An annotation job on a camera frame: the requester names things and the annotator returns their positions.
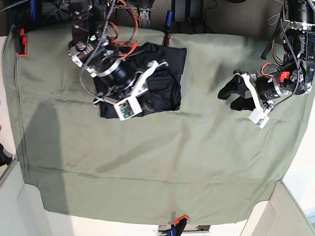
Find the green table cloth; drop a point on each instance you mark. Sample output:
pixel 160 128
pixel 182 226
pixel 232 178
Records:
pixel 205 160

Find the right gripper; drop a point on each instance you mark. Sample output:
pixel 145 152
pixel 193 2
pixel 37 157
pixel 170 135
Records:
pixel 123 80

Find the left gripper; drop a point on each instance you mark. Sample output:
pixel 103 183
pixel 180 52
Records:
pixel 256 92

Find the blue clamp top left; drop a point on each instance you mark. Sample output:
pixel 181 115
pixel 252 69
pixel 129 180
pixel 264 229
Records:
pixel 35 12

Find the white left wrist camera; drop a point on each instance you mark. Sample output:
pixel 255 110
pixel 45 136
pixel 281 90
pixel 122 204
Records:
pixel 259 117

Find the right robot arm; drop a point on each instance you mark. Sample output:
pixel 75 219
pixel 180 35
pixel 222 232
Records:
pixel 94 36

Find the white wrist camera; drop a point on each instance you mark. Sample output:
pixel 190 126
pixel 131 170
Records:
pixel 259 117
pixel 128 108

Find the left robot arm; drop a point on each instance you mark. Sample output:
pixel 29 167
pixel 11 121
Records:
pixel 293 49

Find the blue clamp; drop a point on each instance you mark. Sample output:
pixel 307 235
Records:
pixel 167 32
pixel 35 12

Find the blue clamp top centre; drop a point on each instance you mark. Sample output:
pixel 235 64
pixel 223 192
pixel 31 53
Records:
pixel 167 32

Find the orange black clamp bottom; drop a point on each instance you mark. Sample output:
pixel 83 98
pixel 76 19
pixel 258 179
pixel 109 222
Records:
pixel 178 226

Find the dark navy long-sleeve shirt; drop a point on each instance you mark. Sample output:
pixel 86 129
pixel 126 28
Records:
pixel 165 83

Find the aluminium frame bracket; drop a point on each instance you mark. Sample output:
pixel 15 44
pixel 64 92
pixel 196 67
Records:
pixel 144 18

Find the black object left edge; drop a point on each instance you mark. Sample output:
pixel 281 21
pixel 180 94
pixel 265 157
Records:
pixel 4 159

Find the black power adapter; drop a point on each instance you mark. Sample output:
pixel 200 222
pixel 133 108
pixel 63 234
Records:
pixel 184 9

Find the orange clamp left edge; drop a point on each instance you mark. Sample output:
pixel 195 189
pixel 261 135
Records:
pixel 20 42

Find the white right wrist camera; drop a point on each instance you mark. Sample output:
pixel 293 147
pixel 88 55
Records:
pixel 128 108

